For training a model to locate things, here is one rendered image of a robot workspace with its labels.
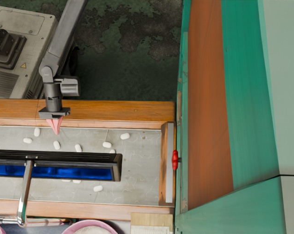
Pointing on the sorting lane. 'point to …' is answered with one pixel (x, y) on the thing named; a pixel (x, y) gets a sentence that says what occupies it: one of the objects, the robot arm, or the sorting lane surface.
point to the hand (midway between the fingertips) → (57, 132)
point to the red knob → (175, 159)
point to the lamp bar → (58, 165)
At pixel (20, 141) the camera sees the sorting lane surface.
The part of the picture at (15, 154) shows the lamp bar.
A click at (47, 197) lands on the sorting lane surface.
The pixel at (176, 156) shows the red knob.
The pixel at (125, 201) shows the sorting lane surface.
